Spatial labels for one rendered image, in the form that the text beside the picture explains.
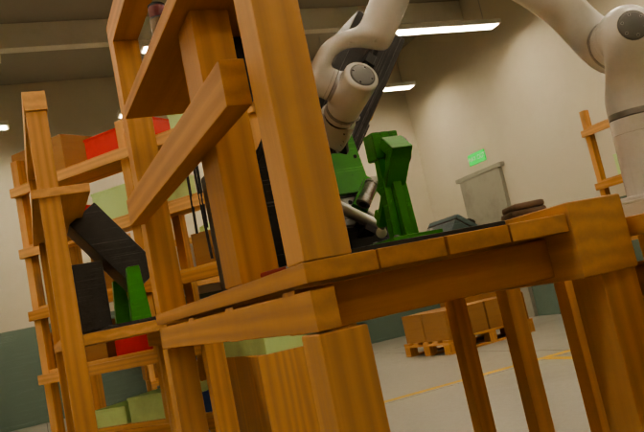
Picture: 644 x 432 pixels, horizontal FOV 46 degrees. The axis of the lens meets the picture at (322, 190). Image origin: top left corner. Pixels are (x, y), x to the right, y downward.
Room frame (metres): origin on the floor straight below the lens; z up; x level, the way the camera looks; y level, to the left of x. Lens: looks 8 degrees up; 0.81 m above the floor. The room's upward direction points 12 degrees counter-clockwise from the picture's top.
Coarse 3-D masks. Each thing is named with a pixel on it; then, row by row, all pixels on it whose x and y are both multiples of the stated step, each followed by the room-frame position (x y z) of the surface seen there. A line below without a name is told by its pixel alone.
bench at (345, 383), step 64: (384, 256) 1.30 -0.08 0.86; (448, 256) 1.43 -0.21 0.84; (512, 256) 1.50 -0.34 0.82; (192, 320) 2.10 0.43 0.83; (256, 320) 1.55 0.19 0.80; (320, 320) 1.25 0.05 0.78; (640, 320) 1.51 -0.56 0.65; (192, 384) 2.55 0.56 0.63; (320, 384) 1.28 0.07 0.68; (640, 384) 1.49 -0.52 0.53
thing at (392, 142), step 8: (392, 136) 1.71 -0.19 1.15; (400, 136) 1.71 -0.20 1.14; (384, 144) 1.69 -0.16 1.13; (392, 144) 1.68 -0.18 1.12; (400, 144) 1.68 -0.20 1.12; (408, 144) 1.69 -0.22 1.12; (384, 152) 1.70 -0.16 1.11; (392, 152) 1.67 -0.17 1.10; (400, 152) 1.68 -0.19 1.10; (408, 152) 1.69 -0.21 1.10; (392, 160) 1.69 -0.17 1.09; (400, 160) 1.70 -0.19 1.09; (408, 160) 1.71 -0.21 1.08; (392, 168) 1.70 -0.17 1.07; (400, 168) 1.71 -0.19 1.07; (384, 176) 1.72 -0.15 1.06; (392, 176) 1.72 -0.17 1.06; (400, 176) 1.73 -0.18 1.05; (384, 184) 1.73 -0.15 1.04; (376, 216) 1.82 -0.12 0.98; (384, 216) 1.79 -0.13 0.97; (384, 224) 1.80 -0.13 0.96
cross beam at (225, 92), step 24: (216, 72) 1.33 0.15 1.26; (240, 72) 1.32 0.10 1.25; (216, 96) 1.36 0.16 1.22; (240, 96) 1.32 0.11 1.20; (192, 120) 1.54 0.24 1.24; (216, 120) 1.39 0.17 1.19; (168, 144) 1.79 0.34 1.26; (192, 144) 1.58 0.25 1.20; (216, 144) 1.58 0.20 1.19; (168, 168) 1.83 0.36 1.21; (192, 168) 1.77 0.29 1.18; (144, 192) 2.17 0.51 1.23; (168, 192) 2.02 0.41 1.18; (144, 216) 2.36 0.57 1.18
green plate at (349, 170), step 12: (348, 144) 2.01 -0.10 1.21; (336, 156) 1.98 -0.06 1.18; (348, 156) 2.00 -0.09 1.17; (336, 168) 1.97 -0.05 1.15; (348, 168) 1.98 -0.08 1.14; (360, 168) 2.00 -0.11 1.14; (336, 180) 1.96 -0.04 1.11; (348, 180) 1.97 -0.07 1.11; (360, 180) 1.98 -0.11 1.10; (348, 192) 1.96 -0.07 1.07
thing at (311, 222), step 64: (256, 0) 1.25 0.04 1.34; (128, 64) 2.54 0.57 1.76; (192, 64) 1.65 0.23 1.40; (256, 64) 1.27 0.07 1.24; (128, 128) 2.53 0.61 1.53; (320, 128) 1.27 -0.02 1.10; (256, 192) 1.62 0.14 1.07; (320, 192) 1.26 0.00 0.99; (256, 256) 1.61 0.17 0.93; (320, 256) 1.25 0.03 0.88
